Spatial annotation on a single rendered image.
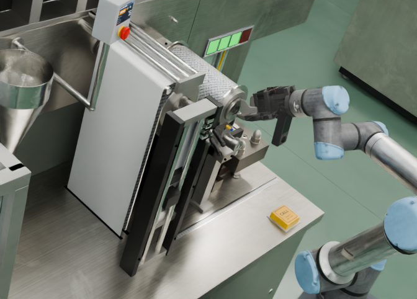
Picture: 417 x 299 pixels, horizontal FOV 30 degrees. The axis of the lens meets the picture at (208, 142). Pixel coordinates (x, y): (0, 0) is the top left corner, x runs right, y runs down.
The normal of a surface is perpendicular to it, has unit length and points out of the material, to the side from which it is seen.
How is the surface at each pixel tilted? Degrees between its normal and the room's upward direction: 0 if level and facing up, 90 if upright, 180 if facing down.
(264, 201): 0
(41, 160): 90
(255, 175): 0
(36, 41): 90
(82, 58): 90
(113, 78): 90
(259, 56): 0
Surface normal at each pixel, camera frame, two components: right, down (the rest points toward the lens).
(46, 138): 0.71, 0.57
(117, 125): -0.65, 0.30
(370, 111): 0.27, -0.76
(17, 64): 0.18, 0.64
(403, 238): -0.81, 0.00
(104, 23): -0.44, 0.44
